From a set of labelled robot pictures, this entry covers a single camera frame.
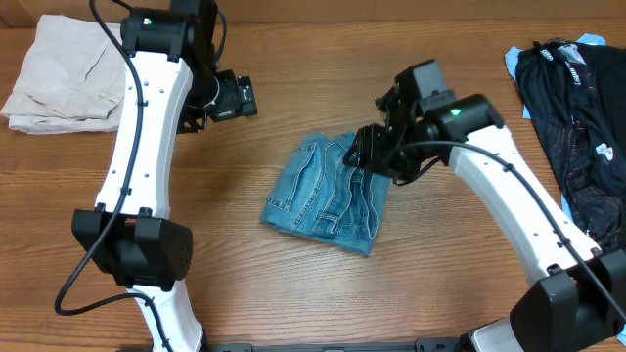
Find light blue denim jeans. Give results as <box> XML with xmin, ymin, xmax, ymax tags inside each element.
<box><xmin>260</xmin><ymin>132</ymin><xmax>390</xmax><ymax>257</ymax></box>

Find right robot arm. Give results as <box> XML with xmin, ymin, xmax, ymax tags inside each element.
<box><xmin>344</xmin><ymin>60</ymin><xmax>625</xmax><ymax>352</ymax></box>

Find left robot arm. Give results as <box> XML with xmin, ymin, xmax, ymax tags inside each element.
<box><xmin>71</xmin><ymin>0</ymin><xmax>257</xmax><ymax>351</ymax></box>

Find light blue garment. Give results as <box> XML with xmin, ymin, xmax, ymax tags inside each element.
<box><xmin>504</xmin><ymin>32</ymin><xmax>626</xmax><ymax>343</ymax></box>

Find folded beige trousers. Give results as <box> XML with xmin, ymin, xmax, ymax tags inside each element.
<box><xmin>1</xmin><ymin>15</ymin><xmax>126</xmax><ymax>135</ymax></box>

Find black patterned garment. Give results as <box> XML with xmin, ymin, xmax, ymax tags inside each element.
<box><xmin>514</xmin><ymin>38</ymin><xmax>626</xmax><ymax>253</ymax></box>

